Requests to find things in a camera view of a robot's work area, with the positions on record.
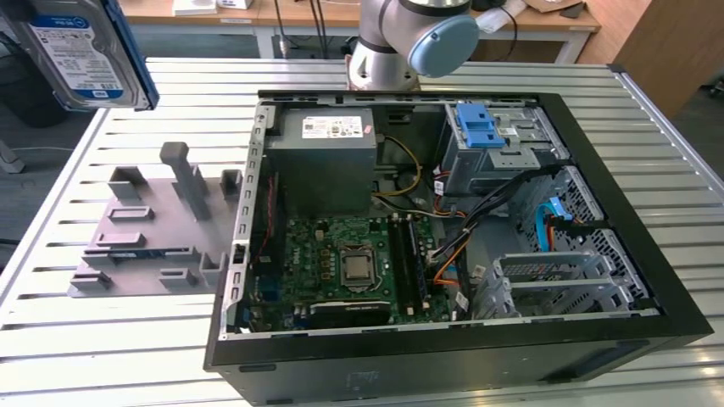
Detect hard disk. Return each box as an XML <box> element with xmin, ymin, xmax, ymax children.
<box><xmin>10</xmin><ymin>0</ymin><xmax>160</xmax><ymax>114</ymax></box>

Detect metal disk bay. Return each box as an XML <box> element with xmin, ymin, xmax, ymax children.
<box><xmin>472</xmin><ymin>252</ymin><xmax>645</xmax><ymax>321</ymax></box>

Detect grey power supply unit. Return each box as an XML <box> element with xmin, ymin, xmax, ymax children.
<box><xmin>265</xmin><ymin>108</ymin><xmax>378</xmax><ymax>217</ymax></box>

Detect green motherboard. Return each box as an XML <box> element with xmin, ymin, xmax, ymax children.
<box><xmin>248</xmin><ymin>214</ymin><xmax>458</xmax><ymax>332</ymax></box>

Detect silver CPU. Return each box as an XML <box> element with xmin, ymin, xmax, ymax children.
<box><xmin>341</xmin><ymin>253</ymin><xmax>376</xmax><ymax>284</ymax></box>

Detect black RAM stick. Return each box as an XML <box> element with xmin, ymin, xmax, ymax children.
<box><xmin>390</xmin><ymin>214</ymin><xmax>414</xmax><ymax>313</ymax></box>

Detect CPU socket with metal cover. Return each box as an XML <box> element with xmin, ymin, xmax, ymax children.
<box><xmin>337</xmin><ymin>243</ymin><xmax>378</xmax><ymax>294</ymax></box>

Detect metal optical drive cage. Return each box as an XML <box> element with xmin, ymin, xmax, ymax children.
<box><xmin>444</xmin><ymin>101</ymin><xmax>570</xmax><ymax>196</ymax></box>

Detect black graphics card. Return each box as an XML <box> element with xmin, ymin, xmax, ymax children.
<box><xmin>308</xmin><ymin>299</ymin><xmax>392</xmax><ymax>330</ymax></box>

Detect blue plastic drive latch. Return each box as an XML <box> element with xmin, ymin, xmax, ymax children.
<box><xmin>453</xmin><ymin>103</ymin><xmax>509</xmax><ymax>149</ymax></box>

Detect grey parts rack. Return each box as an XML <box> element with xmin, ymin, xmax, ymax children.
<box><xmin>66</xmin><ymin>142</ymin><xmax>245</xmax><ymax>298</ymax></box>

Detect black open PC case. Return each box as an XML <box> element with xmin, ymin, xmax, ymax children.
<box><xmin>204</xmin><ymin>89</ymin><xmax>713</xmax><ymax>406</ymax></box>

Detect wooden desk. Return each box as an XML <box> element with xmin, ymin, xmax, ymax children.
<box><xmin>121</xmin><ymin>0</ymin><xmax>601</xmax><ymax>64</ymax></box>

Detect brown cardboard piece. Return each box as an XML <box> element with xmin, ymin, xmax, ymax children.
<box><xmin>522</xmin><ymin>0</ymin><xmax>584</xmax><ymax>20</ymax></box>

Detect black mesh bin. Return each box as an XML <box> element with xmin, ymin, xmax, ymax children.
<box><xmin>0</xmin><ymin>31</ymin><xmax>69</xmax><ymax>128</ymax></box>

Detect wooden cabinet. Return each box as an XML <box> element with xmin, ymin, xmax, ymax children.
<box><xmin>576</xmin><ymin>0</ymin><xmax>724</xmax><ymax>122</ymax></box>

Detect grey white wire bundle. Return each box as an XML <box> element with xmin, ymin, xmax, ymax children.
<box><xmin>370</xmin><ymin>193</ymin><xmax>470</xmax><ymax>220</ymax></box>

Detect yellow wires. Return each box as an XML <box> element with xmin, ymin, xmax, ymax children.
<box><xmin>376</xmin><ymin>135</ymin><xmax>424</xmax><ymax>198</ymax></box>

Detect black cable bundle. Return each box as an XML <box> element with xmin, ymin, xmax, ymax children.
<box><xmin>429</xmin><ymin>163</ymin><xmax>572</xmax><ymax>264</ymax></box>

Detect orange red power wire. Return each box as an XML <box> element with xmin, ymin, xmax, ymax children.
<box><xmin>432</xmin><ymin>254</ymin><xmax>472</xmax><ymax>294</ymax></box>

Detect blue SATA wire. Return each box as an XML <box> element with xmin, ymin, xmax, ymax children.
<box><xmin>533</xmin><ymin>197</ymin><xmax>573</xmax><ymax>255</ymax></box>

